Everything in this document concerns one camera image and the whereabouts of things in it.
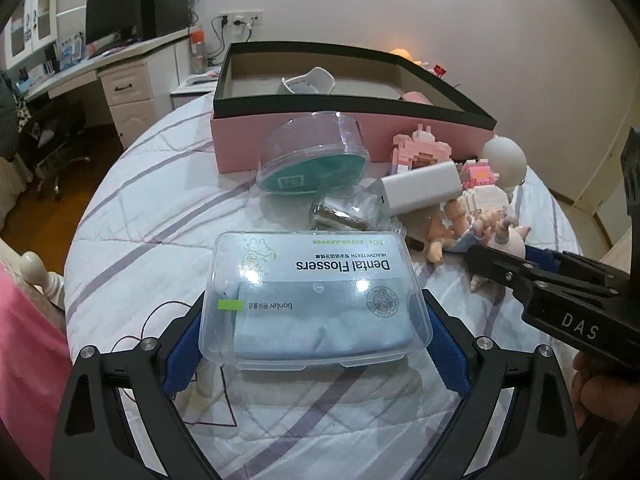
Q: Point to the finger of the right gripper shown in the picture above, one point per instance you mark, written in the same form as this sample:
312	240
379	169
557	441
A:
489	264
547	259

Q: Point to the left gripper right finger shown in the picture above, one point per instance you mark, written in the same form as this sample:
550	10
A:
445	350

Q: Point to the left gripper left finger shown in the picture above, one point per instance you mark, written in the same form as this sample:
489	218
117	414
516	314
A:
180	352

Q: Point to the baby doll figure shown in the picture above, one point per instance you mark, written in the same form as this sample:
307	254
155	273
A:
490	228

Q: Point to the clear dental flosser box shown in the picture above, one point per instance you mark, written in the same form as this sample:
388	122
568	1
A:
283	301

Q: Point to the white round head doll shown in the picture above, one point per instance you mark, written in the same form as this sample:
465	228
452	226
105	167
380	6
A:
506	159

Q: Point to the white power adapter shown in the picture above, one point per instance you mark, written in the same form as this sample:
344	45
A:
420	188

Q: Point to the clear small jar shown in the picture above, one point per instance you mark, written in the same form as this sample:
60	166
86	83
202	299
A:
349	208

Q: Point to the round clear teal container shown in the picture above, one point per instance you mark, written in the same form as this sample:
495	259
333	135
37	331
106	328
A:
312	153

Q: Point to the person's right hand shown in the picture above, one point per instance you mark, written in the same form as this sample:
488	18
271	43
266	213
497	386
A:
595	394

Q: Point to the clear heart acrylic piece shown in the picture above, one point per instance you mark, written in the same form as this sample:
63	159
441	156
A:
206	401

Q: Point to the white striped tablecloth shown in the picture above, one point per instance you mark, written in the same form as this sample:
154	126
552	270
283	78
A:
140	256

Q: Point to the white pink brick figure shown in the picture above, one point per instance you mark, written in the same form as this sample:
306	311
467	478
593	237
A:
481	193

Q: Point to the pink bed cover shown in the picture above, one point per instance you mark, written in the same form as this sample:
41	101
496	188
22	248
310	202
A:
34	369

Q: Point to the pink brick block figure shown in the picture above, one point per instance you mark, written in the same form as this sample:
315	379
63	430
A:
416	150

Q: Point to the rose gold metal cup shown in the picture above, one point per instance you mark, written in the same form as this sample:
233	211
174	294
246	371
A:
415	97

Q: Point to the pink storage box black rim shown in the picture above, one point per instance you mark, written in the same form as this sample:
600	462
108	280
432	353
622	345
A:
368	86

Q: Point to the black office chair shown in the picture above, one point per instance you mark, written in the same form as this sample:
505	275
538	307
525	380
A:
51	142

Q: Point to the orange octopus plush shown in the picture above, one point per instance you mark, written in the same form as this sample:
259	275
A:
403	53

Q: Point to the white bedside cabinet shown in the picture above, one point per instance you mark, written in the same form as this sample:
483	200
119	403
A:
193	88

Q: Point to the white computer desk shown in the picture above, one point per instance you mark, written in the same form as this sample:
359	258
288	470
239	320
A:
136	81

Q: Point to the dark hanging jacket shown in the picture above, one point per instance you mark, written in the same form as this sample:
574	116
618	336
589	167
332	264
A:
8	118

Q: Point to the white cup in box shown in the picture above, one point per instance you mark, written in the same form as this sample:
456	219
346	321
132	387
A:
316	81

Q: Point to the orange cap water bottle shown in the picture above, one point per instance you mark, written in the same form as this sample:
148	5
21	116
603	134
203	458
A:
198	51

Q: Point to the black computer monitor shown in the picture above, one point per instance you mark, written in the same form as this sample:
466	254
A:
112	17

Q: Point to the black computer tower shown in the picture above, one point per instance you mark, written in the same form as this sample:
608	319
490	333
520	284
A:
162	17

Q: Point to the white glass door cabinet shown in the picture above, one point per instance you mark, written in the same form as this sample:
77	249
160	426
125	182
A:
31	27

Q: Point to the white bed post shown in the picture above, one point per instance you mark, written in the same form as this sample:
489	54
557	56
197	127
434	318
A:
35	273

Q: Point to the white wall power strip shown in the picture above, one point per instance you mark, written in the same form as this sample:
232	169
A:
250	18

